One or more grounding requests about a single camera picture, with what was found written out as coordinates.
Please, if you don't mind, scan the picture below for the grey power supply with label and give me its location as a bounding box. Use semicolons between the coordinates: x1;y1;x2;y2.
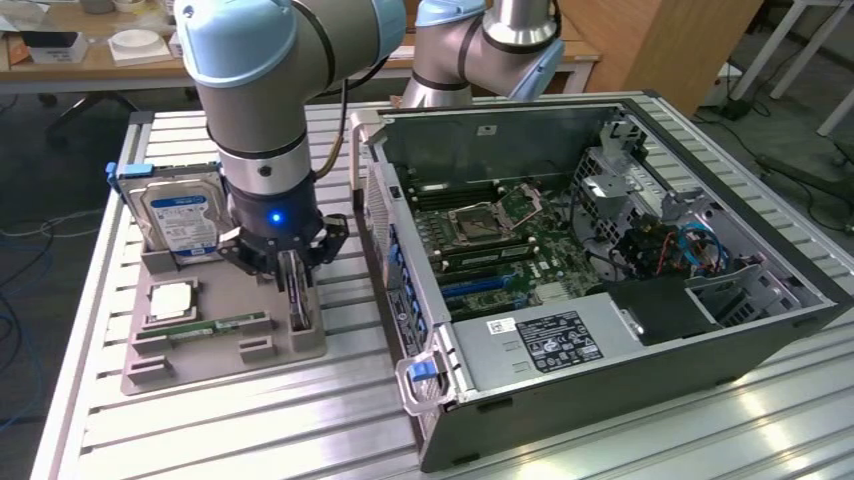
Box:
443;292;646;394

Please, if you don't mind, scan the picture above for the white table frame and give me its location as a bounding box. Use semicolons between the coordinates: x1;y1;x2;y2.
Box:
730;0;854;136

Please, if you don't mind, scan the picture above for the white box with black top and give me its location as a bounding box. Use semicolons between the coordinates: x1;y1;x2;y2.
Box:
18;30;91;65

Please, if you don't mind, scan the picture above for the black office chair base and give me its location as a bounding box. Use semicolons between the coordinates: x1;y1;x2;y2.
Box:
42;88;201;149

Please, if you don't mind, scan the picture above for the white box with round dish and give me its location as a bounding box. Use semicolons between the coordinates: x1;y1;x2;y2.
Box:
107;29;173;67

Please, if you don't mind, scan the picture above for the hard disk with blue caddy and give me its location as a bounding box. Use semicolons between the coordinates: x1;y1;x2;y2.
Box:
105;159;235;266

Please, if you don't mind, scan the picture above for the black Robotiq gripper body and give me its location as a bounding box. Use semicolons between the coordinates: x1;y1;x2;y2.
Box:
225;172;328;257

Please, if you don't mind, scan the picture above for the blue floor cable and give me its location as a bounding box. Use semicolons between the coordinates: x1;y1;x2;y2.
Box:
0;239;54;431

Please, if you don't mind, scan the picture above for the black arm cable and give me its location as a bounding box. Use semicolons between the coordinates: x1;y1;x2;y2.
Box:
312;44;396;179

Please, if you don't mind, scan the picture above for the blue wire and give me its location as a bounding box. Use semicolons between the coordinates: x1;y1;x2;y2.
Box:
676;222;734;275

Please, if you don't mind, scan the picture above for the metal socket cover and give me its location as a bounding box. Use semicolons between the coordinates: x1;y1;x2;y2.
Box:
492;182;546;231

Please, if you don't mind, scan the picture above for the grey parts rack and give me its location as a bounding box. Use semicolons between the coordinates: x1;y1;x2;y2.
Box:
119;247;328;396

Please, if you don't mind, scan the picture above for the green motherboard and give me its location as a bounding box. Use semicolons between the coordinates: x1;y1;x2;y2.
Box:
399;169;610;322

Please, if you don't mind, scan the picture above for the installed RAM stick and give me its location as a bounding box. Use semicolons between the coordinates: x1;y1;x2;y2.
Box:
436;243;539;267

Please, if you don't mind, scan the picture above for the green RAM stick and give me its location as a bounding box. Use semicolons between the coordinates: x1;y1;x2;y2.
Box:
139;313;268;341

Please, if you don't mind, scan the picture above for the wooden desk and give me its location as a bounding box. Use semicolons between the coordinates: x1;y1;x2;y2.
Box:
0;0;602;109

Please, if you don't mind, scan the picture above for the green graphics card with fan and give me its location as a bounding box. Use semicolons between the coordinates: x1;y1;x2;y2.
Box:
276;251;316;335

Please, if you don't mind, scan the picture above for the silver CPU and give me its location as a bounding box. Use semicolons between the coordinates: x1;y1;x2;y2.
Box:
147;285;195;321

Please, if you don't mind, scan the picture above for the black floor stand base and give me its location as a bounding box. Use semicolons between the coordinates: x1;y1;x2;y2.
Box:
756;153;854;192

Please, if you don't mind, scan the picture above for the grey metal disk bay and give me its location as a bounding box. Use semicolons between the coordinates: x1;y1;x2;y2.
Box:
684;263;800;329

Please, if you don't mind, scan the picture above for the black RAM slot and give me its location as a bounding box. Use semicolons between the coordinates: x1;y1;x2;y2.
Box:
413;192;503;210
411;182;499;197

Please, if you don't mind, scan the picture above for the CPU socket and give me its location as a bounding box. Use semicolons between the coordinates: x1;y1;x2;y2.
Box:
447;202;515;247

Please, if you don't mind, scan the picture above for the open black PC case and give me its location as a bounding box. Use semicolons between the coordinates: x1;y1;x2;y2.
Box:
349;97;854;474

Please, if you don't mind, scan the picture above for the wooden cabinet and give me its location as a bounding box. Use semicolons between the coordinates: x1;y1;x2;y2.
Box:
566;0;766;117

